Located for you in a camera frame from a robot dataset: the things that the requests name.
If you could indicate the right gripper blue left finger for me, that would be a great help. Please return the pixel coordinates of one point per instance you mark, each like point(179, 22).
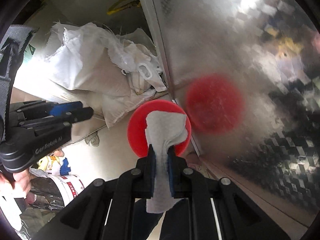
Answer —
point(150, 170)

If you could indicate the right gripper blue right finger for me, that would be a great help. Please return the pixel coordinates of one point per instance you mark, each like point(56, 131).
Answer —
point(171, 154)

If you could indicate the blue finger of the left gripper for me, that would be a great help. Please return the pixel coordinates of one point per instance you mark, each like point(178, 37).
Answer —
point(59, 108)
point(78, 115)

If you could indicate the white paper towel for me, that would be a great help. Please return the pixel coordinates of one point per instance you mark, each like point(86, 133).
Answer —
point(164, 129)

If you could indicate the red plastic trash bin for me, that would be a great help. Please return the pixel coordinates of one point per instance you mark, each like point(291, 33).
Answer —
point(137, 125)

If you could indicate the person's left hand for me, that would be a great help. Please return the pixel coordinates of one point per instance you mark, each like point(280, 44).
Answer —
point(20, 186)

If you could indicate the large white woven sack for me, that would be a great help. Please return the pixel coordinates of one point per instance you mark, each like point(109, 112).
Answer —
point(77, 59)

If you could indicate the white red printed bucket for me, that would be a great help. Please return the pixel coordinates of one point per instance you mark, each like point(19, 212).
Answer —
point(69, 186)

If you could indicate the stainless steel cabinet door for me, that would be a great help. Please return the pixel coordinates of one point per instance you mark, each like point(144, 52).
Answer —
point(247, 74)

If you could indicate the yellow gas pipe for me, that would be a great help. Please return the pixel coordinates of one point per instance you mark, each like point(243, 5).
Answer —
point(121, 5)

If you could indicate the white plastic bag with handle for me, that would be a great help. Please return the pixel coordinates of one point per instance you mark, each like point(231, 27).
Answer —
point(139, 47)

